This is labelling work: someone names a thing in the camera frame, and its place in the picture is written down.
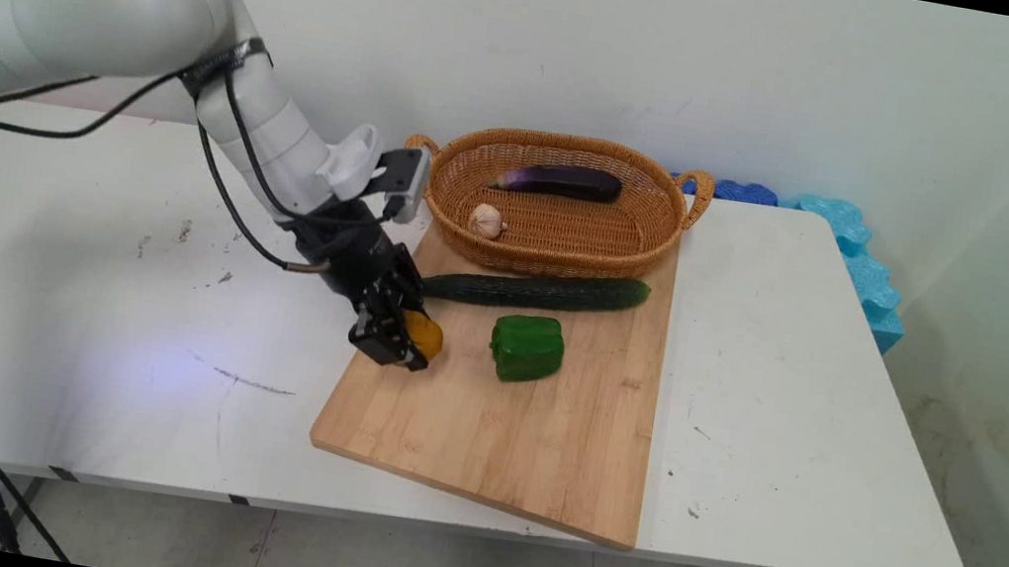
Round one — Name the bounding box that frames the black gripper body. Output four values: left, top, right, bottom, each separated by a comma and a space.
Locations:
272, 189, 421, 310

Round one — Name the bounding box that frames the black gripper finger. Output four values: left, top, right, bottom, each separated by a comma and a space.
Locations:
376, 245, 432, 314
345, 291, 438, 374

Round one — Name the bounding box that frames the yellow orange fruit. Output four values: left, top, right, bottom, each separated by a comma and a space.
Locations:
399, 309, 448, 363

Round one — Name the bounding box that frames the white garlic bulb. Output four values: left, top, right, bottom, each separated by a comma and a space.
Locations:
467, 202, 509, 242

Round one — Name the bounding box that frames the woven wicker basket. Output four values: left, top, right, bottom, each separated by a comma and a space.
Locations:
388, 111, 719, 300

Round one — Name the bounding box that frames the green bell pepper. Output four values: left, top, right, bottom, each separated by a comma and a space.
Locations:
485, 309, 570, 391

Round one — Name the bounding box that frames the long dark green cucumber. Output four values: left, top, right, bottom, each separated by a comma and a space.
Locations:
417, 247, 653, 331

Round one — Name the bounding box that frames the bamboo cutting board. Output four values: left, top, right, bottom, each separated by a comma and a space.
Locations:
300, 200, 681, 552

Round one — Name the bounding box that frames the purple eggplant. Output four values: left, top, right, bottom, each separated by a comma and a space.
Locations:
487, 153, 626, 210

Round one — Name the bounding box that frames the dark blue foam piece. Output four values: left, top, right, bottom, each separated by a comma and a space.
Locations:
668, 170, 781, 209

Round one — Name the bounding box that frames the light blue foam piece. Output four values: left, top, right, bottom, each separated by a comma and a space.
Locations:
762, 190, 923, 357

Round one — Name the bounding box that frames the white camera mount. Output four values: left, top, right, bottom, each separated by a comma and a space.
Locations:
315, 118, 386, 205

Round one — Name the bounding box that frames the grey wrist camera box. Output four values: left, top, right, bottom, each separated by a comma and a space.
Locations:
371, 143, 434, 228

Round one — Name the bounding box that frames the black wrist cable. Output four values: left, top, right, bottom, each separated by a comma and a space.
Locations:
0, 8, 427, 288

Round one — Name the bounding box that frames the grey printed strap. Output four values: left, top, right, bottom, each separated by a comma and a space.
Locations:
177, 28, 277, 111

